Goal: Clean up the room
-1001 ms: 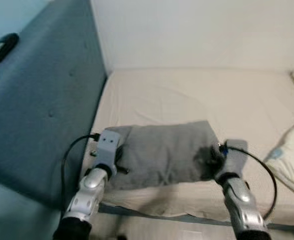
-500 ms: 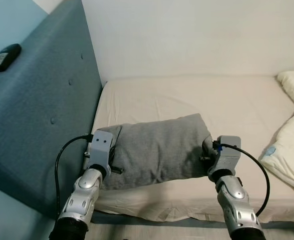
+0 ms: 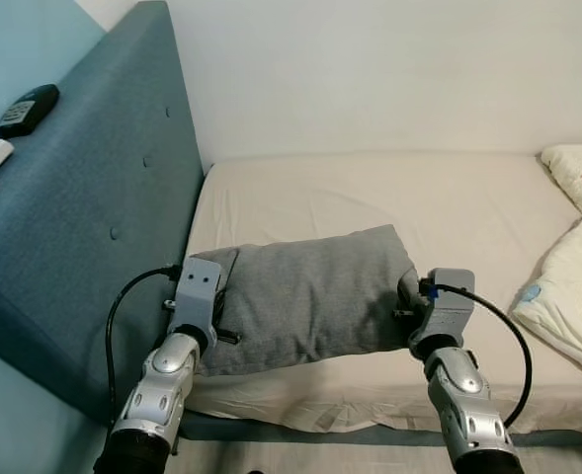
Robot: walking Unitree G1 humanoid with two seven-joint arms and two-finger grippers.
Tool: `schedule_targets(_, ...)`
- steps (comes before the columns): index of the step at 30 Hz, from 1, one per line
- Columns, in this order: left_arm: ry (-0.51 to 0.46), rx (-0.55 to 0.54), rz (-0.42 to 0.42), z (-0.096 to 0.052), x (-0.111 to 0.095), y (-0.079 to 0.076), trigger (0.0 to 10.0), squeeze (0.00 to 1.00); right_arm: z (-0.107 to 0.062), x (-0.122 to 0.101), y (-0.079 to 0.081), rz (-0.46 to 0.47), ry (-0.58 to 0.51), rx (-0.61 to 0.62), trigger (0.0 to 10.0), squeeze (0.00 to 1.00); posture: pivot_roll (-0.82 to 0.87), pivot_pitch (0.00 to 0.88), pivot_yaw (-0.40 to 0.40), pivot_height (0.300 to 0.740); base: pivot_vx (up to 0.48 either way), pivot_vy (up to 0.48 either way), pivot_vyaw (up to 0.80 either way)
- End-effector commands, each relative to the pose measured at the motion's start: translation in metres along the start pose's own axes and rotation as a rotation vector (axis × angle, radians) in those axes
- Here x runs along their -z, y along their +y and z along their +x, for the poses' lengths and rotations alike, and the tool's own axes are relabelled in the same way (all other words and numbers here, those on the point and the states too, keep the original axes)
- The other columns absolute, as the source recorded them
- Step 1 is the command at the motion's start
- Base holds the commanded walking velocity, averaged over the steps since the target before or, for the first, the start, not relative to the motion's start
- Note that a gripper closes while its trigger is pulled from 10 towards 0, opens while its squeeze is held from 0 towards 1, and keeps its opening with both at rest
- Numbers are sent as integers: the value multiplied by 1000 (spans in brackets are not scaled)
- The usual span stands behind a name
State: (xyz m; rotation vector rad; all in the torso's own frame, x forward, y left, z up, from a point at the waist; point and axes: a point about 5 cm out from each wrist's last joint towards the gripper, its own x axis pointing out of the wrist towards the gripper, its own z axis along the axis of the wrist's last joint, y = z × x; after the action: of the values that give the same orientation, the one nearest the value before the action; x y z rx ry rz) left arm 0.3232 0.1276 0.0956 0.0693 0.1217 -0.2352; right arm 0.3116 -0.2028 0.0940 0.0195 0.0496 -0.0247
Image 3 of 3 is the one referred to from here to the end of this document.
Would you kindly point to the black remote control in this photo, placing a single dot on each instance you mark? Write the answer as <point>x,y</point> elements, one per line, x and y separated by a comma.
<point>29,111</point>

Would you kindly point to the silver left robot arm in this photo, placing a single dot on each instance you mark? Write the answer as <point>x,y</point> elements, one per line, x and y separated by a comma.
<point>162,395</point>

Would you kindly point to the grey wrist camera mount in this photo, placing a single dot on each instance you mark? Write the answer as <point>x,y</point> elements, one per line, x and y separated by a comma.
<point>197,286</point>
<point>449,311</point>

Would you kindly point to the grey pillow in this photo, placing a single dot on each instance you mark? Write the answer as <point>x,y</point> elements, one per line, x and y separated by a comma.
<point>310,296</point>

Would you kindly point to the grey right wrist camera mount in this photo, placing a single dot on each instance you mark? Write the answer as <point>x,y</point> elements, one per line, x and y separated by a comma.
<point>449,311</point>

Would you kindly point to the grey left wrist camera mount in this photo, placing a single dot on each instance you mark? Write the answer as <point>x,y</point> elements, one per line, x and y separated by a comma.
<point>197,286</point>

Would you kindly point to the mattress with beige sheet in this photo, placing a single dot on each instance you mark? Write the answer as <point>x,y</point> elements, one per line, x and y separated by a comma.
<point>370,193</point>

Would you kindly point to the cream cartoon print quilt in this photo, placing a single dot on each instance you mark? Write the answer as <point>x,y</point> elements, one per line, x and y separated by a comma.
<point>567,286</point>

